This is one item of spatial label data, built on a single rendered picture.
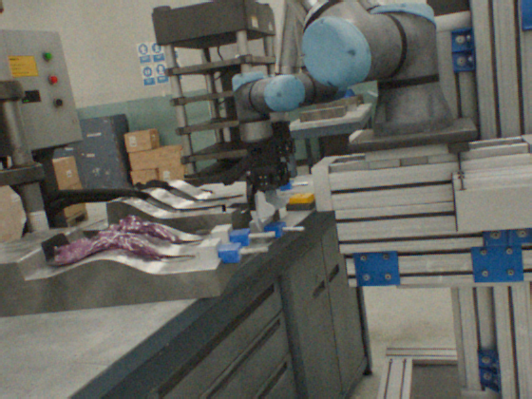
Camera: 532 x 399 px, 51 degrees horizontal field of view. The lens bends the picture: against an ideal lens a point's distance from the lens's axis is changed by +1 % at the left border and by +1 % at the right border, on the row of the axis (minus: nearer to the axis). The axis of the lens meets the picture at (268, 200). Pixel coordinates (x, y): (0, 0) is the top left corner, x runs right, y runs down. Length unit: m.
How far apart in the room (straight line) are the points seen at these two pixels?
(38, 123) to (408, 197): 1.37
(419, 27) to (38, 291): 0.86
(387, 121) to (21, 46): 1.36
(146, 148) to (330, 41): 7.33
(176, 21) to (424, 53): 4.57
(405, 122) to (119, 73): 7.87
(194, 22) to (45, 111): 3.51
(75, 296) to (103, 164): 7.37
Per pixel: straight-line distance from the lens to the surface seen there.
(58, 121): 2.12
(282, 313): 1.53
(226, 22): 5.36
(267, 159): 1.27
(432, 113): 1.08
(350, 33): 0.95
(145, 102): 8.61
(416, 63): 1.06
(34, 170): 1.82
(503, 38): 1.25
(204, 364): 1.21
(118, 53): 8.77
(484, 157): 1.08
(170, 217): 1.41
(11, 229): 5.36
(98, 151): 8.47
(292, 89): 1.17
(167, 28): 5.56
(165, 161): 8.16
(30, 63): 2.09
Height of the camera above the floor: 1.16
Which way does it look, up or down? 11 degrees down
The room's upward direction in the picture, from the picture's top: 9 degrees counter-clockwise
